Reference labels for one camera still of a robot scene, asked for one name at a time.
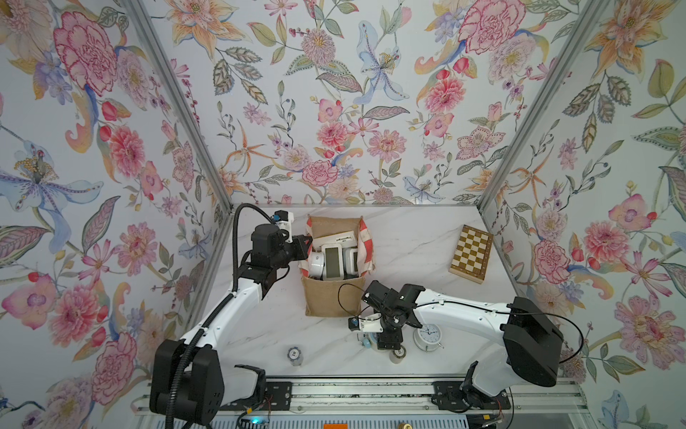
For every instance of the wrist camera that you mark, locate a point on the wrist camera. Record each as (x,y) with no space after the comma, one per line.
(370,324)
(284,220)

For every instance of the burlap canvas bag red trim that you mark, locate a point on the burlap canvas bag red trim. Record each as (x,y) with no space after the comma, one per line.
(338,298)

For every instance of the wooden chessboard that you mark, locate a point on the wooden chessboard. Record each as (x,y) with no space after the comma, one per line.
(471,257)

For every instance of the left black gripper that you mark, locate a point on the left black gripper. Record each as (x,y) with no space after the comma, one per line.
(301,250)

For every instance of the small grey mini clock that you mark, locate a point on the small grey mini clock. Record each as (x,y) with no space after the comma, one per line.
(295,356)

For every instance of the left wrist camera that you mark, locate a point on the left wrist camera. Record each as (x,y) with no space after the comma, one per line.
(284,220)

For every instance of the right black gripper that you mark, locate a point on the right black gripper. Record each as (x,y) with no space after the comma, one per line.
(388,340)

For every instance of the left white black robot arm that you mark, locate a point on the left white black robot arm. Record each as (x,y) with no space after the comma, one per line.
(189,383)

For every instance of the white twin-bell alarm clock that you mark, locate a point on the white twin-bell alarm clock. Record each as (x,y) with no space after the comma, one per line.
(428,338)

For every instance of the long white digital clock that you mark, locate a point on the long white digital clock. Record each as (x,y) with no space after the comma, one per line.
(334,267)

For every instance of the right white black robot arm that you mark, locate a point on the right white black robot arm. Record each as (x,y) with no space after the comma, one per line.
(527,345)

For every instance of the blue twin-bell clock front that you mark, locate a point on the blue twin-bell clock front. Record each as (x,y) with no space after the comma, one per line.
(369,341)

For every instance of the small beige cylinder clock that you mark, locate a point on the small beige cylinder clock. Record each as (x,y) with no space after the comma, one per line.
(398,355)

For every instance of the small white digital clock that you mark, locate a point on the small white digital clock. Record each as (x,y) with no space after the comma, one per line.
(350,259)

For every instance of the white round alarm clock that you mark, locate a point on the white round alarm clock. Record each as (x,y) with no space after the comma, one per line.
(316,265)

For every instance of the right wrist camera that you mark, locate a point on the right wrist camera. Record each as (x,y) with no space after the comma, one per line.
(370,324)

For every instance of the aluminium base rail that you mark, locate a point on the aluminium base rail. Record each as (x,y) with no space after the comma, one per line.
(411,402)

